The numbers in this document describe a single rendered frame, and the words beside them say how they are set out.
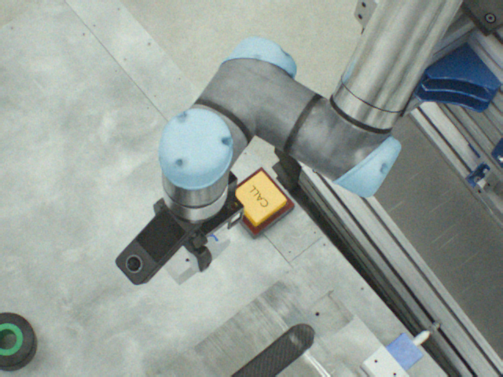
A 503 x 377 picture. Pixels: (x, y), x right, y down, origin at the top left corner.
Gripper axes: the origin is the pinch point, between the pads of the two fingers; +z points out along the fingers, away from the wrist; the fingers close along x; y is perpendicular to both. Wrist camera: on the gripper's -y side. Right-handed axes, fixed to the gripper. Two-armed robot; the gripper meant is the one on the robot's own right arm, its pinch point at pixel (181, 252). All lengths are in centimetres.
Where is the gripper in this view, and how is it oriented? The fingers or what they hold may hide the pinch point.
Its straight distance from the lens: 139.6
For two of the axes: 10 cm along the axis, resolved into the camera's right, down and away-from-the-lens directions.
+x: -6.3, -7.4, 2.4
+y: 7.7, -5.8, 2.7
